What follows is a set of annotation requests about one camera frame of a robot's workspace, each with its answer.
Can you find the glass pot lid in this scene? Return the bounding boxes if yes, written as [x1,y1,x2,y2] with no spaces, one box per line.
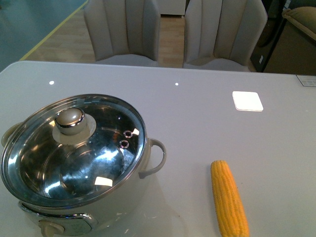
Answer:
[0,94,147,208]

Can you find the yellow corn cob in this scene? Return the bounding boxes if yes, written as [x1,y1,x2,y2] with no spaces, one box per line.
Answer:
[210,160,250,237]

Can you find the white electric cooking pot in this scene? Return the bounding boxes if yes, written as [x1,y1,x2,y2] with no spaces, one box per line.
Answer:
[0,122,167,237]

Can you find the left beige upholstered chair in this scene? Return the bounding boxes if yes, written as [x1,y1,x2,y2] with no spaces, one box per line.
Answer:
[84,0,161,67]

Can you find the beige upholstered chair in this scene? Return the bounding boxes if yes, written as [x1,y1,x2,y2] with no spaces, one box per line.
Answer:
[84,0,161,67]
[183,0,268,72]

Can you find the right beige upholstered chair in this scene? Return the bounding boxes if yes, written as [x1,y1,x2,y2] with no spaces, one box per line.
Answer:
[183,0,268,72]

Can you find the white cabinet column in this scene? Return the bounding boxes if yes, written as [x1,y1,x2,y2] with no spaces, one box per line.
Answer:
[158,0,186,18]

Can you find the table corner label sticker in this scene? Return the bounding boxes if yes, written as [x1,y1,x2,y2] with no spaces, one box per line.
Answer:
[296,75,316,87]

